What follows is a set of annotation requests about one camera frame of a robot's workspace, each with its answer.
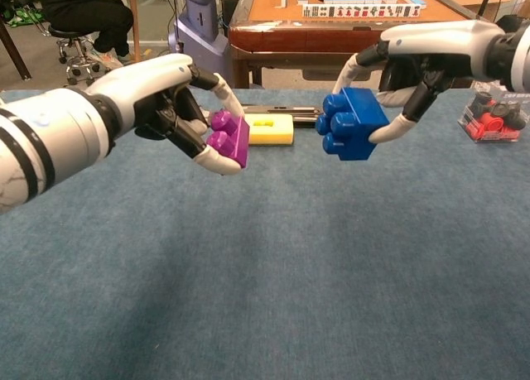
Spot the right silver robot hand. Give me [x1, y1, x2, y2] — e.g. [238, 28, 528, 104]
[332, 20, 507, 143]

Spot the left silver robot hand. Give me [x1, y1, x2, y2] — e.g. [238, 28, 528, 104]
[84, 53, 245, 177]

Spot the purple building block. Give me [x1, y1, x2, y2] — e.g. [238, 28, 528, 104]
[205, 109, 252, 169]

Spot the blue building block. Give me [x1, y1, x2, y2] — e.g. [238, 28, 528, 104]
[315, 87, 391, 162]

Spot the black thin rod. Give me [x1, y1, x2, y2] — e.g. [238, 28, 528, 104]
[475, 0, 498, 23]

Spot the row of face-up mahjong tiles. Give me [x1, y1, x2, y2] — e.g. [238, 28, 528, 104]
[301, 2, 422, 19]

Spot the seated person in black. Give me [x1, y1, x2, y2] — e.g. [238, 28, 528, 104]
[36, 0, 140, 66]

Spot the clear box of red caps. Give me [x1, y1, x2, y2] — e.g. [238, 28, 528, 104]
[457, 90, 530, 144]

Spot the wooden mahjong table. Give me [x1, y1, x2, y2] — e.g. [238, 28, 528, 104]
[227, 0, 499, 90]

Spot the dark wooden table leg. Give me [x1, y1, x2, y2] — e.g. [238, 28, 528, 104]
[0, 19, 32, 81]

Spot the yellow soap bar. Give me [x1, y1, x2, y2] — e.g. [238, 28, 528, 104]
[243, 113, 296, 147]

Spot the green and black gear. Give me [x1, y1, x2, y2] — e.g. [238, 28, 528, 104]
[0, 0, 46, 27]

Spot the black folding phone stand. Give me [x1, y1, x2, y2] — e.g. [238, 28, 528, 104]
[198, 103, 327, 129]

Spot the blue table cloth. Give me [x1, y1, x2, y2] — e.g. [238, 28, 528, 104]
[0, 89, 530, 380]

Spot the light wooden post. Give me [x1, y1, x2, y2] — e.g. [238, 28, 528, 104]
[128, 0, 142, 65]

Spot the lilac robot pedestal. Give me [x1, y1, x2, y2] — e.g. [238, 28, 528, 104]
[167, 0, 234, 90]

